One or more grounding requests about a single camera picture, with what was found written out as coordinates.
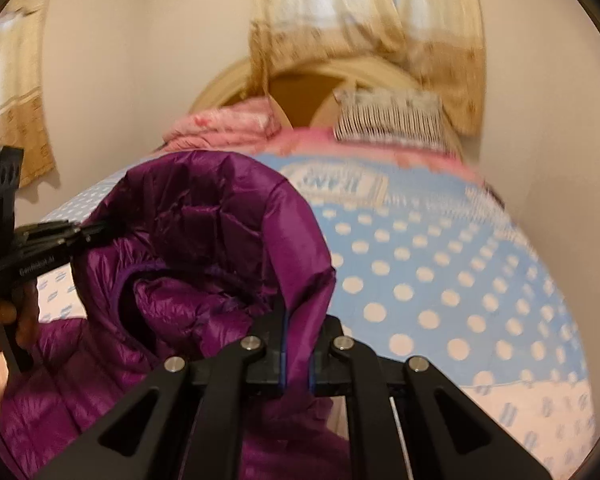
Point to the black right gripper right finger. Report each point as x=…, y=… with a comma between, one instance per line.
x=407, y=420

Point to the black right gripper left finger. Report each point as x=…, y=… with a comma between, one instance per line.
x=184, y=420

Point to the purple hooded down jacket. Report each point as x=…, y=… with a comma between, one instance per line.
x=190, y=269

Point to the person's left hand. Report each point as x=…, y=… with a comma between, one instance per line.
x=22, y=311

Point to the dotted blue pink bedspread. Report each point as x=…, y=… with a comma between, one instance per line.
x=425, y=262

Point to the beige side window curtain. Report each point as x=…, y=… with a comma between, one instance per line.
x=22, y=120

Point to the folded pink quilt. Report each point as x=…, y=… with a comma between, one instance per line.
x=243, y=127

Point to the striped grey pillow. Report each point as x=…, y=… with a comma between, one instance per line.
x=409, y=118

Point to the cream round headboard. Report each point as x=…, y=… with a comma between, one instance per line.
x=306, y=108

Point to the beige patterned curtain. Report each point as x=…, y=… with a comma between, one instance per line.
x=439, y=43

